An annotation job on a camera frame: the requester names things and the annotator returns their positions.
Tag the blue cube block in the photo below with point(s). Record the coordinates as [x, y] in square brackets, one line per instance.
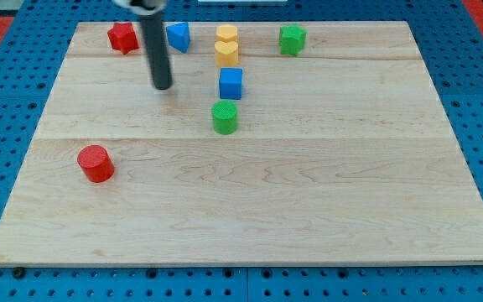
[230, 83]

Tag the red cylinder block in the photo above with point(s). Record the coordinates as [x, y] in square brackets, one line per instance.
[95, 163]

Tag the yellow hexagon block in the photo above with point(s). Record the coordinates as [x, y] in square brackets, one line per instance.
[227, 33]

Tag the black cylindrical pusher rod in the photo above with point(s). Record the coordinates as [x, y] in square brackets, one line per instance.
[156, 47]

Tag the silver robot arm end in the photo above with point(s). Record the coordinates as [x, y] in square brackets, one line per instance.
[142, 7]

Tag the light wooden board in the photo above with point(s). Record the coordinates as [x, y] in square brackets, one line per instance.
[343, 156]

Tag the green star block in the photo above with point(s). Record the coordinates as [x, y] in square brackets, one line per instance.
[292, 39]

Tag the red star block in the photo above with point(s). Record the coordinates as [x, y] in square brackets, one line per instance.
[123, 38]

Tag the blue triangle block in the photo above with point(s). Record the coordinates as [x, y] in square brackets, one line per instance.
[179, 36]

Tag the green cylinder block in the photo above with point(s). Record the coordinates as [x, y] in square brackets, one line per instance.
[224, 117]

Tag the yellow heart block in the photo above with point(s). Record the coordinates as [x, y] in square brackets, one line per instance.
[226, 53]

